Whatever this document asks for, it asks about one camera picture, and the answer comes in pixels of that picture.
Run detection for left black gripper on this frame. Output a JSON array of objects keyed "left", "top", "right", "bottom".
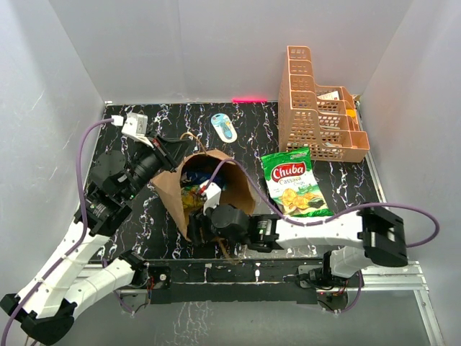
[{"left": 122, "top": 130, "right": 193, "bottom": 200}]

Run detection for orange plastic file organizer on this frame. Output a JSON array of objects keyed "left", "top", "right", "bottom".
[{"left": 278, "top": 45, "right": 370, "bottom": 163}]

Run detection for yellow green snack bag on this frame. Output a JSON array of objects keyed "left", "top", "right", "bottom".
[{"left": 181, "top": 185, "right": 204, "bottom": 210}]

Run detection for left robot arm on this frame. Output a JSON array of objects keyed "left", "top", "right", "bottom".
[{"left": 1, "top": 135, "right": 191, "bottom": 345}]

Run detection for white card in organizer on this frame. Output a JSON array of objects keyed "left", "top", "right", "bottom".
[{"left": 317, "top": 90, "right": 341, "bottom": 101}]

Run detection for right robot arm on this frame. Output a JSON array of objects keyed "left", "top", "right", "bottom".
[{"left": 187, "top": 203, "right": 408, "bottom": 288}]

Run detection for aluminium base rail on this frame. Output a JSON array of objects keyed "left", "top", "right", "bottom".
[{"left": 71, "top": 258, "right": 444, "bottom": 345}]

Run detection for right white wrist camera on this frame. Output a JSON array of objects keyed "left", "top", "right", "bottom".
[{"left": 200, "top": 180, "right": 222, "bottom": 216}]

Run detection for brown paper bag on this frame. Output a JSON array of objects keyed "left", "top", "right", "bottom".
[{"left": 151, "top": 132, "right": 256, "bottom": 260}]

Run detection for blue Burts chips bag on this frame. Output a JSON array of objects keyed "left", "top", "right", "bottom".
[{"left": 180, "top": 170, "right": 212, "bottom": 187}]

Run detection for blue correction tape blister pack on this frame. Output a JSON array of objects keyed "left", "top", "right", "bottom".
[{"left": 211, "top": 113, "right": 237, "bottom": 143}]

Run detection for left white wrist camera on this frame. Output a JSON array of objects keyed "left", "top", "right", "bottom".
[{"left": 111, "top": 112, "right": 150, "bottom": 146}]

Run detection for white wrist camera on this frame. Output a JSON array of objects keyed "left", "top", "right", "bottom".
[
  {"left": 200, "top": 180, "right": 222, "bottom": 216},
  {"left": 111, "top": 112, "right": 150, "bottom": 146}
]

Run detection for green Chuba cassava chips bag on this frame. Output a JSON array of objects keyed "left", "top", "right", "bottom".
[{"left": 261, "top": 147, "right": 333, "bottom": 218}]

